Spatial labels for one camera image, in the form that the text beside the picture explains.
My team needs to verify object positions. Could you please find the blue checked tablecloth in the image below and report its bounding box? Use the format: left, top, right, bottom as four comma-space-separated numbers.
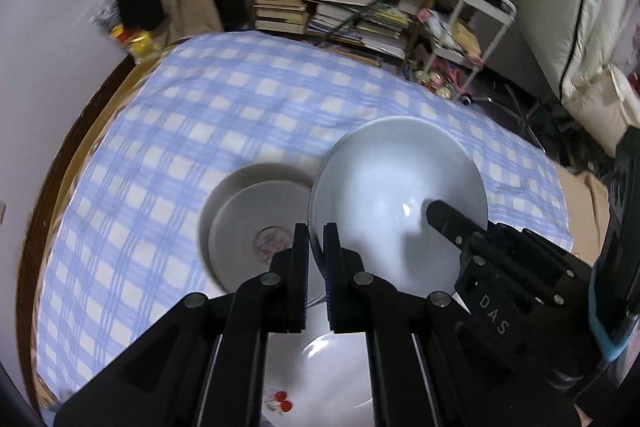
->
35, 32, 573, 413

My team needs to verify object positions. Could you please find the white cherry print plate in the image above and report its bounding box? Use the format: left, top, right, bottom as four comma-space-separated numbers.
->
260, 292, 376, 427

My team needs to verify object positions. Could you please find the messy pile of books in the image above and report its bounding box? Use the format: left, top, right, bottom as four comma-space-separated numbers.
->
302, 0, 416, 60

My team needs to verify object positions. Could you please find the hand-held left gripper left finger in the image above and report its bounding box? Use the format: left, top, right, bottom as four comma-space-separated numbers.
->
52, 223, 310, 427

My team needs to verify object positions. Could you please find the plain white bowl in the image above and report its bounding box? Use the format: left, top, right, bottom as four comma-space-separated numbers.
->
307, 116, 488, 308

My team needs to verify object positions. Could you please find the cream cushion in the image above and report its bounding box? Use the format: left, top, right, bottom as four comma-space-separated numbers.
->
562, 62, 640, 152

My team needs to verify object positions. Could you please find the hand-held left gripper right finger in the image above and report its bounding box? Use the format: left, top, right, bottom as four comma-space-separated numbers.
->
323, 222, 581, 427

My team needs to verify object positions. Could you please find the red patterned bowl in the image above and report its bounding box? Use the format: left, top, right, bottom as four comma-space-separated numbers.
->
199, 163, 323, 303

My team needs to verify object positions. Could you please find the white metal trolley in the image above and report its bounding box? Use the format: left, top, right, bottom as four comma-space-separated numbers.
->
415, 0, 518, 102

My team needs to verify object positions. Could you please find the beige printed blanket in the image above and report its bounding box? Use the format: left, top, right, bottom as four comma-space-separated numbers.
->
552, 164, 611, 265

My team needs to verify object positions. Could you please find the yellow packet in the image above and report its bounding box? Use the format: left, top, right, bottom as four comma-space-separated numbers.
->
112, 24, 161, 62

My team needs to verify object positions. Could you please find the round wooden table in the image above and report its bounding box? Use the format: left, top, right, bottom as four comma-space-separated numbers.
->
15, 52, 171, 413

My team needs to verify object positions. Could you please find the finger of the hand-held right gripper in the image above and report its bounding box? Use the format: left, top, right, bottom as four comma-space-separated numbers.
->
425, 201, 488, 253

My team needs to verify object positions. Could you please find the neat stack of books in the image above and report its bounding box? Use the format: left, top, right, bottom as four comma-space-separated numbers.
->
250, 0, 308, 32

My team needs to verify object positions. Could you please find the black metal stand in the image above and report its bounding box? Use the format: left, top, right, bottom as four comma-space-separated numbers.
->
470, 79, 551, 148

